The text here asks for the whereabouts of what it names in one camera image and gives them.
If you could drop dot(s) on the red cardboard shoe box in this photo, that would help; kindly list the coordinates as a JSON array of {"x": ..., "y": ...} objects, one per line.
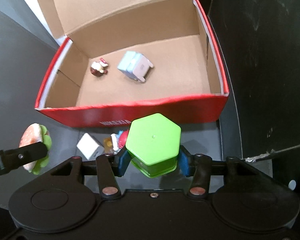
[{"x": 187, "y": 83}]

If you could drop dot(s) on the white power adapter cube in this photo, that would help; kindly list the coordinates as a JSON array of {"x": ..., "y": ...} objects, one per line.
[{"x": 89, "y": 147}]

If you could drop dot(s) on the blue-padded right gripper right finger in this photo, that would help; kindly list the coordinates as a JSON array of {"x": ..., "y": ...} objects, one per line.
[{"x": 198, "y": 166}]

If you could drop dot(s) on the light blue white charger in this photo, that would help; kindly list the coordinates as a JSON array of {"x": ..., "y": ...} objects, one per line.
[{"x": 135, "y": 66}]

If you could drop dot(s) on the black cabinet panel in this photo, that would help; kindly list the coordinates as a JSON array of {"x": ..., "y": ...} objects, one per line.
[{"x": 260, "y": 44}]

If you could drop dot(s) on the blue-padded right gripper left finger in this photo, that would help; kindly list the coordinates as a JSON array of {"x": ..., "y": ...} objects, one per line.
[{"x": 108, "y": 168}]

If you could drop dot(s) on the grey leather headboard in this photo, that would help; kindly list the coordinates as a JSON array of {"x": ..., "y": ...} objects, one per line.
[{"x": 24, "y": 59}]

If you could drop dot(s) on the green hexagonal container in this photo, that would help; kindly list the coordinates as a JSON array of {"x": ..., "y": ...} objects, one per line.
[{"x": 153, "y": 143}]

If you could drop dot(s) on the toy hamburger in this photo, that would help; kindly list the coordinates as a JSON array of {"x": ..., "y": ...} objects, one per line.
[{"x": 37, "y": 141}]

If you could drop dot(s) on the small brown-haired doll figurine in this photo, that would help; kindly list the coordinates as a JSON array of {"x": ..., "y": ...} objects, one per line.
[{"x": 99, "y": 68}]

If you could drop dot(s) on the red crab keychain toy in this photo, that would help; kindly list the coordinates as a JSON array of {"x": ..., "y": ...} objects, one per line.
[{"x": 115, "y": 142}]

